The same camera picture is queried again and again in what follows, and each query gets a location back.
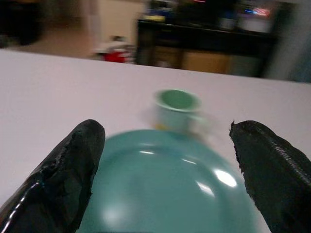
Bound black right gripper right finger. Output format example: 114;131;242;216
229;119;311;233

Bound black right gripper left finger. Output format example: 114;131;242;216
0;119;106;233

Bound teal green plate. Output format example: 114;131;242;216
77;129;272;233

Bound pale green mug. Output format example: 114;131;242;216
152;88;210;135

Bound brown cardboard box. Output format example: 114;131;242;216
182;51;230;74

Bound red container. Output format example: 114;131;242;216
103;50;129;64

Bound black shelf unit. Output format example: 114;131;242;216
135;0;282;78

